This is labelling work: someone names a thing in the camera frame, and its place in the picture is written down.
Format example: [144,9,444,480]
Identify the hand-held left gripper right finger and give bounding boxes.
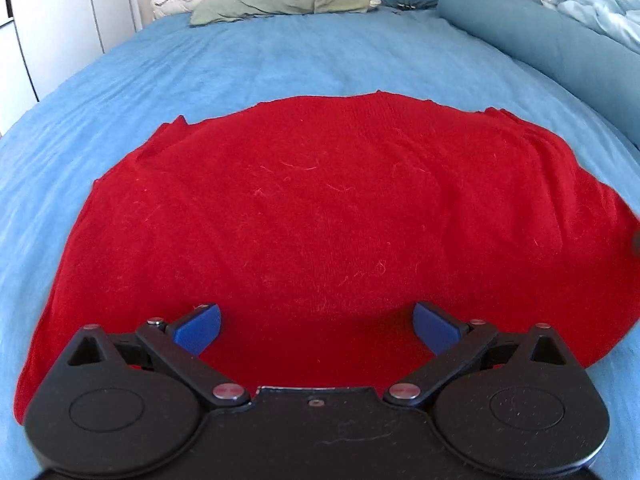
[384,301,576,407]

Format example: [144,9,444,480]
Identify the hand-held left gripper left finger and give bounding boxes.
[65,302,252,408]

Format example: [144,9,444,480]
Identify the white wardrobe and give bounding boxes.
[0,0,143,136]

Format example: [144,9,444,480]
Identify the light blue blanket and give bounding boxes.
[537,0,640,51]

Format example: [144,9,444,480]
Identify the teal duvet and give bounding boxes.
[437,0,640,151]

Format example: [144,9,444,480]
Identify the red knit sweater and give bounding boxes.
[14,90,640,426]

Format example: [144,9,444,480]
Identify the green pillow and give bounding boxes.
[189,0,381,27]

